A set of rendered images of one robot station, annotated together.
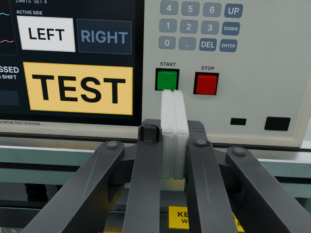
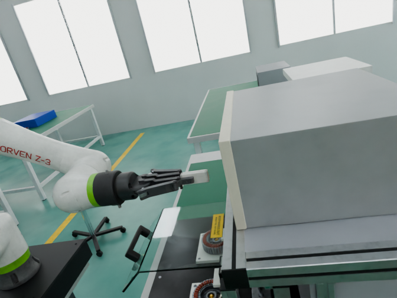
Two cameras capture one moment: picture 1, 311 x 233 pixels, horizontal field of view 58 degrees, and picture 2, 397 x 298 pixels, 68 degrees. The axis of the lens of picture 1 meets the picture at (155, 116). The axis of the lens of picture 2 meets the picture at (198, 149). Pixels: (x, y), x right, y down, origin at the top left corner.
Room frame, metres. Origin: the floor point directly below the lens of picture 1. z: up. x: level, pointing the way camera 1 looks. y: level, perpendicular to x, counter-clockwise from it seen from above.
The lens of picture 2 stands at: (0.33, -0.67, 1.52)
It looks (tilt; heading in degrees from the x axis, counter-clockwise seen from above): 21 degrees down; 102
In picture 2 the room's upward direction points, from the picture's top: 13 degrees counter-clockwise
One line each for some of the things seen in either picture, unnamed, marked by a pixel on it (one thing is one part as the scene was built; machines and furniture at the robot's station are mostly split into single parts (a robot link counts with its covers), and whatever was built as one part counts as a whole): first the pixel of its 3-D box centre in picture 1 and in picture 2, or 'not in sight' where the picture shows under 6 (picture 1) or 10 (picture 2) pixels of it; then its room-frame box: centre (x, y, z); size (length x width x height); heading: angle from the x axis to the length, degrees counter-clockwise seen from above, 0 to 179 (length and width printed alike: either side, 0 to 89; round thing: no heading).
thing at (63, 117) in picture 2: not in sight; (47, 149); (-2.74, 3.15, 0.38); 1.90 x 0.90 x 0.75; 89
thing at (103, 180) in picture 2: not in sight; (112, 189); (-0.07, -0.01, 1.18); 0.09 x 0.06 x 0.12; 89
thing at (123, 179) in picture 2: not in sight; (137, 184); (0.01, -0.01, 1.18); 0.09 x 0.08 x 0.07; 179
